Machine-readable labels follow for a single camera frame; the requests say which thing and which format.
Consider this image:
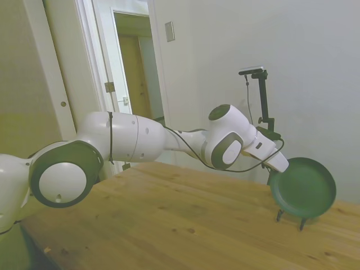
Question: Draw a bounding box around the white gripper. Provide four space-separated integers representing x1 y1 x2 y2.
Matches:
243 133 289 173

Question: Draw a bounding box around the dark green plate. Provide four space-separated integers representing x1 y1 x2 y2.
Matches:
269 157 337 219

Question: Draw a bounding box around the brown wooden door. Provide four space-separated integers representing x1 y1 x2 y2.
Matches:
117 33 154 120

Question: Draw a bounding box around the white open door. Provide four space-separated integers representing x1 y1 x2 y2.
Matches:
24 0 113 143

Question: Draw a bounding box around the black camera stand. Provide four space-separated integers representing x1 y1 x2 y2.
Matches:
251 70 279 186

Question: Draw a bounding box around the grey camera cable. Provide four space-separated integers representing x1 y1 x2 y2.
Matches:
244 74 256 126

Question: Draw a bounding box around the black wire plate stand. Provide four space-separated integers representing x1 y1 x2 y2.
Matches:
276 209 307 232

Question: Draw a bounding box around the grey exterior camera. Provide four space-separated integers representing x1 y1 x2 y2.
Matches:
238 65 266 76

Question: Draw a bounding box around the white door frame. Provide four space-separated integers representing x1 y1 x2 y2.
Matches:
75 0 178 165

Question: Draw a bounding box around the grey wall switch plate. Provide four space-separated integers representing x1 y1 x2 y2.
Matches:
164 21 176 43

